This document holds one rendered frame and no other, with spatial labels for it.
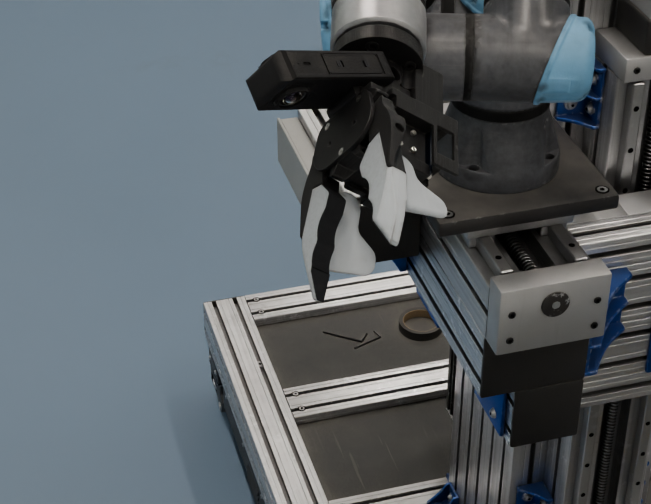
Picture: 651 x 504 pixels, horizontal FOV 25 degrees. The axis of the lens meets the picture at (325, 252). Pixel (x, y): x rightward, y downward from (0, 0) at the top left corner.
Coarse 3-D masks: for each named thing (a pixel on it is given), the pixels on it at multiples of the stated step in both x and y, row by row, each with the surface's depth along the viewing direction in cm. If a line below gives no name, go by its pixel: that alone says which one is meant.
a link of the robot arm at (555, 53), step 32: (512, 0) 123; (544, 0) 123; (480, 32) 122; (512, 32) 122; (544, 32) 122; (576, 32) 122; (480, 64) 122; (512, 64) 122; (544, 64) 122; (576, 64) 122; (480, 96) 125; (512, 96) 124; (544, 96) 124; (576, 96) 124
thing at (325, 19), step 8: (320, 0) 162; (328, 0) 161; (432, 0) 160; (440, 0) 161; (320, 8) 162; (328, 8) 161; (432, 8) 161; (440, 8) 161; (320, 16) 161; (328, 16) 161; (328, 24) 161; (328, 32) 161; (328, 40) 161; (328, 48) 162
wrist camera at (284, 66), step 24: (264, 72) 102; (288, 72) 101; (312, 72) 102; (336, 72) 104; (360, 72) 106; (384, 72) 108; (264, 96) 102; (288, 96) 103; (312, 96) 105; (336, 96) 107
